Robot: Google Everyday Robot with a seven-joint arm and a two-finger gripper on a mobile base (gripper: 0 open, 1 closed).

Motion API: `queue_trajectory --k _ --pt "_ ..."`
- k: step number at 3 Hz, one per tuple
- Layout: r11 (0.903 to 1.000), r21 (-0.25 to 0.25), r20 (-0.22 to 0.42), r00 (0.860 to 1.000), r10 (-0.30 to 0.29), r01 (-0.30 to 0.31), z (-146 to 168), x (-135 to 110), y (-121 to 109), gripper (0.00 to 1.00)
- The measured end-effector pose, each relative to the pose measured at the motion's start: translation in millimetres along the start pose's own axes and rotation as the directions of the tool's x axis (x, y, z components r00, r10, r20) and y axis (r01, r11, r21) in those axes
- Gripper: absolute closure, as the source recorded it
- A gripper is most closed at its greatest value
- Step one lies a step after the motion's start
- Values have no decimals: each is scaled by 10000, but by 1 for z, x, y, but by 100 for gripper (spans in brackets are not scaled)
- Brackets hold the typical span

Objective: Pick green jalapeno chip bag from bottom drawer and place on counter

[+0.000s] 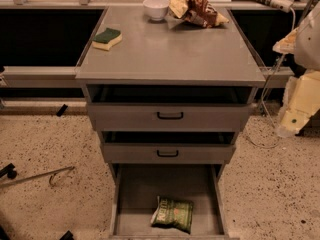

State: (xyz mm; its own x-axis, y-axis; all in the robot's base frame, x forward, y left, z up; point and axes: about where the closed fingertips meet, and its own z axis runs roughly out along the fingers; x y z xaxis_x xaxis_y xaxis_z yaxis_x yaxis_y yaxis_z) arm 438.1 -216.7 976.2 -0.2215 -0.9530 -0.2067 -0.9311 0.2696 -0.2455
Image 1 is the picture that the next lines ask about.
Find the black drawer handle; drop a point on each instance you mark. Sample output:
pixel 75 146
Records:
pixel 170 116
pixel 167 154

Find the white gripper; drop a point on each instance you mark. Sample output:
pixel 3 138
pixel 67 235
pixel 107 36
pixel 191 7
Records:
pixel 308 49

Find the middle grey drawer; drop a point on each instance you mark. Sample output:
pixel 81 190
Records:
pixel 167 147

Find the green yellow sponge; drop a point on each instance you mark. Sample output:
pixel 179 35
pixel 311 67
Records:
pixel 107 39

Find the black top drawer handle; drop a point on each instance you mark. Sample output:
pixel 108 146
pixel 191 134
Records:
pixel 170 116

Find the brown yellow chip bag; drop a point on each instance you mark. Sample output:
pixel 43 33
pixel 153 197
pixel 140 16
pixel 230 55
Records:
pixel 197 12

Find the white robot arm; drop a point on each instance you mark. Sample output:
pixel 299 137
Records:
pixel 307 46

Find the black caster foot left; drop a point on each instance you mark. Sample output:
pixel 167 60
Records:
pixel 8 171

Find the metal rod on floor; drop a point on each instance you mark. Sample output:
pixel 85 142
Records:
pixel 50 173

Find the bottom grey open drawer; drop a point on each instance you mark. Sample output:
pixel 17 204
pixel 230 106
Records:
pixel 139 186

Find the black clip on floor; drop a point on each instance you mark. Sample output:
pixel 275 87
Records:
pixel 62 110

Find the black middle drawer handle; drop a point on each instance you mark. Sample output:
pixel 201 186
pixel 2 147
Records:
pixel 167 154

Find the grey horizontal frame rail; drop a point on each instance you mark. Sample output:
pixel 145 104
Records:
pixel 64 77

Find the top grey drawer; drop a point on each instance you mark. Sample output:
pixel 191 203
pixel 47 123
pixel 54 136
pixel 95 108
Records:
pixel 168 108

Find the green jalapeno chip bag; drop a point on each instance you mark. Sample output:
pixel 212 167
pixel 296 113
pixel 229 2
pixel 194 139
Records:
pixel 171 213

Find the white ceramic bowl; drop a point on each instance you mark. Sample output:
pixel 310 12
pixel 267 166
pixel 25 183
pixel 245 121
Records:
pixel 156 9

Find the grey metal drawer cabinet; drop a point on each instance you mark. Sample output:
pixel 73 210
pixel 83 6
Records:
pixel 169 53

